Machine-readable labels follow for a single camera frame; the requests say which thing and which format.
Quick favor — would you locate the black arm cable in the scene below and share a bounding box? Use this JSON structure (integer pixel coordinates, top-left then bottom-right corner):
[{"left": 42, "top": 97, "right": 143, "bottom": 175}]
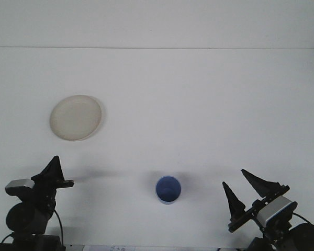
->
[
  {"left": 292, "top": 212, "right": 314, "bottom": 224},
  {"left": 53, "top": 208, "right": 64, "bottom": 244}
]

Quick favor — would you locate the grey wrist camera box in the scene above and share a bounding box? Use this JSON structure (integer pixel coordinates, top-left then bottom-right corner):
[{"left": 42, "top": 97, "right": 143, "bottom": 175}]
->
[
  {"left": 5, "top": 178, "right": 35, "bottom": 196},
  {"left": 256, "top": 196, "right": 298, "bottom": 228}
]

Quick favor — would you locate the thin black looped cable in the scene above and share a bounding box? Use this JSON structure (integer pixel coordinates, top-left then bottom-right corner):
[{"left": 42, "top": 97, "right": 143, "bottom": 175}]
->
[{"left": 1, "top": 233, "right": 16, "bottom": 244}]

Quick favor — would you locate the pale blue cup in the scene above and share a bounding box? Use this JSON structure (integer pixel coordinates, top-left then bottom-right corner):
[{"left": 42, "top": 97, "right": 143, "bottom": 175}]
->
[{"left": 155, "top": 175, "right": 182, "bottom": 206}]

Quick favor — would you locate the pale round plate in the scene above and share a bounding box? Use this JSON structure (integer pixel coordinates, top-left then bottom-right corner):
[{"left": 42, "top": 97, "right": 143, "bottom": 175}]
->
[{"left": 49, "top": 94, "right": 103, "bottom": 141}]

